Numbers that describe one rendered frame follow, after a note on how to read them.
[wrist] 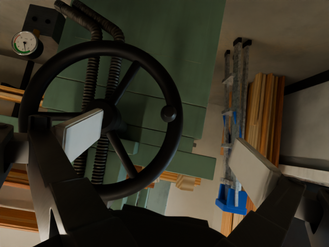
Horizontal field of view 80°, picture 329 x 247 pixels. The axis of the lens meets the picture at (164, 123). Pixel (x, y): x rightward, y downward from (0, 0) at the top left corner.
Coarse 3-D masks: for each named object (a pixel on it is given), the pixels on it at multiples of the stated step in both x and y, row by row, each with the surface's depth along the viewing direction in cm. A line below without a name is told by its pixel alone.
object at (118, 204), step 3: (123, 198) 63; (126, 198) 72; (114, 201) 62; (117, 201) 62; (120, 201) 62; (123, 201) 64; (126, 201) 74; (114, 204) 61; (117, 204) 61; (120, 204) 62; (111, 207) 61; (114, 207) 61; (117, 207) 61; (120, 207) 61
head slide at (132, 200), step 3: (138, 192) 76; (132, 195) 75; (135, 195) 75; (138, 195) 82; (129, 198) 75; (132, 198) 75; (135, 198) 75; (129, 201) 75; (132, 201) 75; (135, 201) 75; (129, 204) 74; (132, 204) 75; (135, 204) 75
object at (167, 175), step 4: (164, 172) 67; (168, 172) 67; (160, 176) 67; (164, 176) 67; (168, 176) 67; (172, 176) 67; (176, 176) 67; (176, 180) 67; (196, 180) 67; (200, 180) 67; (196, 184) 67
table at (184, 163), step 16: (16, 128) 52; (96, 144) 43; (128, 144) 43; (144, 144) 53; (144, 160) 52; (176, 160) 52; (192, 160) 53; (208, 160) 53; (192, 176) 52; (208, 176) 52
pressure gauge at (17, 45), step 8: (24, 32) 48; (16, 40) 48; (24, 40) 48; (32, 40) 48; (40, 40) 50; (16, 48) 48; (32, 48) 48; (40, 48) 49; (24, 56) 49; (32, 56) 49
